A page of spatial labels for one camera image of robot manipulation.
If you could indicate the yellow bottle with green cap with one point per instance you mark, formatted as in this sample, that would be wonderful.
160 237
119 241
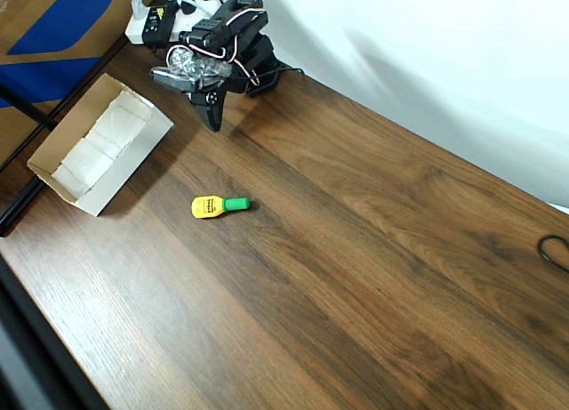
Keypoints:
209 206

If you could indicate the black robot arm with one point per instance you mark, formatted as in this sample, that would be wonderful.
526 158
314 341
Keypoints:
249 32

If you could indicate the white cardboard box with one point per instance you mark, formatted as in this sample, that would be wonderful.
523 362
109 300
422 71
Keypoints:
133 161

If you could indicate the cardboard box with blue print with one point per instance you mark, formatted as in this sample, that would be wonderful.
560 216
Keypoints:
53 32

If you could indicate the webcam wrapped in clear tape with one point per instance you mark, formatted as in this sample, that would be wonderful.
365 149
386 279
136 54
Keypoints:
189 69

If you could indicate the white power strip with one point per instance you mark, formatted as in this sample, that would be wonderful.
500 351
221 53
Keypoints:
178 23

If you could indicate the black power adapter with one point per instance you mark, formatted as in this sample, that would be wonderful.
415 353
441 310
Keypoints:
156 21

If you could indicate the white foam padding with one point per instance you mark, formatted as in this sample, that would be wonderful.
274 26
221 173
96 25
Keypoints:
104 143

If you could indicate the black metal bar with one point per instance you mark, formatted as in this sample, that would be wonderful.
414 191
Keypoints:
26 107

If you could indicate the black desk frame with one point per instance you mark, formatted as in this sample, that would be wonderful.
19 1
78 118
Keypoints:
18 205

